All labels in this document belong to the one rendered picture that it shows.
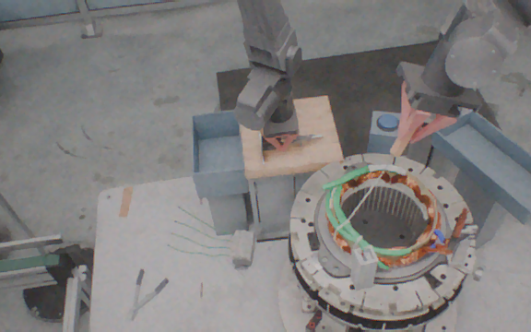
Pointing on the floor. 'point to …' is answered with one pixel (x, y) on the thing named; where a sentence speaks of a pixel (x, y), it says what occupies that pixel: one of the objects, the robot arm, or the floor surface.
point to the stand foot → (46, 296)
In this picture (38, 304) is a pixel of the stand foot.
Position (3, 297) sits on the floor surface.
